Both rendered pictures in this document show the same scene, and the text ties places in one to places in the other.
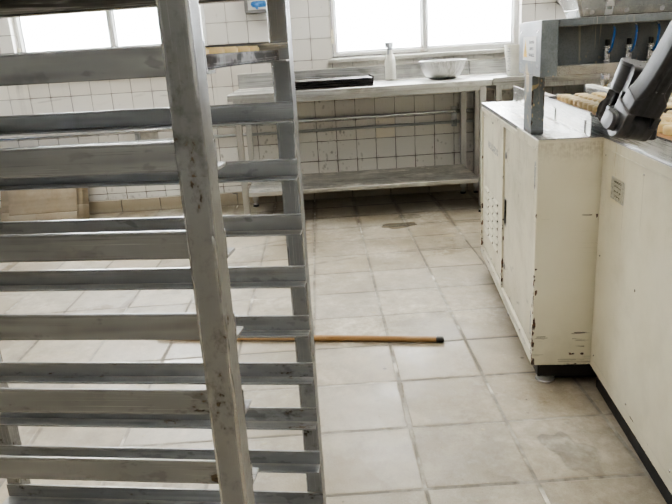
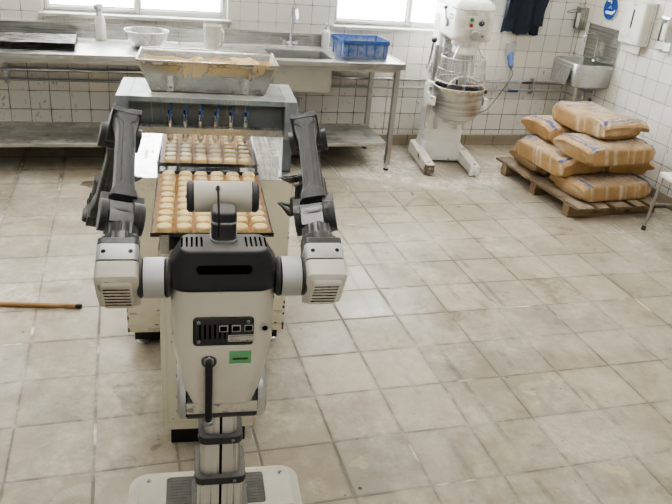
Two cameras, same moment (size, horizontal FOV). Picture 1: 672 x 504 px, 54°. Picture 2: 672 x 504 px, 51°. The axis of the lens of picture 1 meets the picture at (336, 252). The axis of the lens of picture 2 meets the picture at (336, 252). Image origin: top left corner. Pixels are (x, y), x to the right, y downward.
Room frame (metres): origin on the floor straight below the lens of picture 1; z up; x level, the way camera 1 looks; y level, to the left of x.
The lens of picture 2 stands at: (-0.87, -0.69, 1.88)
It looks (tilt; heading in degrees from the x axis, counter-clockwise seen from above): 25 degrees down; 343
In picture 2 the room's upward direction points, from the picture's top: 5 degrees clockwise
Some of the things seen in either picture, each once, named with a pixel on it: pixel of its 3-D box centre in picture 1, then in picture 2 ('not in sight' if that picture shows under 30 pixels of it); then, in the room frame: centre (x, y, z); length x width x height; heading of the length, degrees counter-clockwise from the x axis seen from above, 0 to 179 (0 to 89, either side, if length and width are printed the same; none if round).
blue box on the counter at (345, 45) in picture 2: not in sight; (360, 46); (4.73, -2.48, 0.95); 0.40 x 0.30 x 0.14; 94
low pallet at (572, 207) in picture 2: not in sight; (574, 185); (3.85, -4.15, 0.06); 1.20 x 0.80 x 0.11; 3
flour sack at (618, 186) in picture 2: not in sight; (602, 183); (3.55, -4.18, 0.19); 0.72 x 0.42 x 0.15; 95
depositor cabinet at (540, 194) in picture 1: (591, 216); (206, 212); (2.60, -1.04, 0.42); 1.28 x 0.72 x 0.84; 175
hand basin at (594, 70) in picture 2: not in sight; (587, 60); (4.66, -4.57, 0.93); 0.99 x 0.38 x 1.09; 1
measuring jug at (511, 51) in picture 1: (517, 59); (213, 39); (4.61, -1.29, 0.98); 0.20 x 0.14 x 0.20; 41
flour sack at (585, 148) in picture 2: not in sight; (606, 147); (3.57, -4.15, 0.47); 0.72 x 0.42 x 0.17; 96
